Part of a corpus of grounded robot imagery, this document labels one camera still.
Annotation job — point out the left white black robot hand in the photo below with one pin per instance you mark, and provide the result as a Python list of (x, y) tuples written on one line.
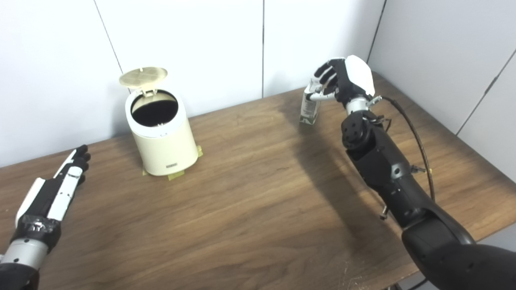
[(44, 201)]

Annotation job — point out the wide yellow-green tape piece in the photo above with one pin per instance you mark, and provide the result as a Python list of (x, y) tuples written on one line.
[(176, 175)]

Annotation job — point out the white green milk carton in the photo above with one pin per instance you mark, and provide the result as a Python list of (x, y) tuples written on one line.
[(309, 110)]

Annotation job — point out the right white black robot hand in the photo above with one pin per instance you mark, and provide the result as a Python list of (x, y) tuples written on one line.
[(354, 76)]

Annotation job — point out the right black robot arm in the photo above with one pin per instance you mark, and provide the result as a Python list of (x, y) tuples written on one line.
[(387, 169)]

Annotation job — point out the narrow yellow-green tape piece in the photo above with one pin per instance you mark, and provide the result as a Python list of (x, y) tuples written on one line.
[(199, 152)]

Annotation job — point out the cream-colored round bin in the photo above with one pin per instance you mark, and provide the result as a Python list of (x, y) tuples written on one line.
[(165, 149)]

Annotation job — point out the cream round bin lid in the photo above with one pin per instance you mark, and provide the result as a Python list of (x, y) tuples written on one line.
[(143, 76)]

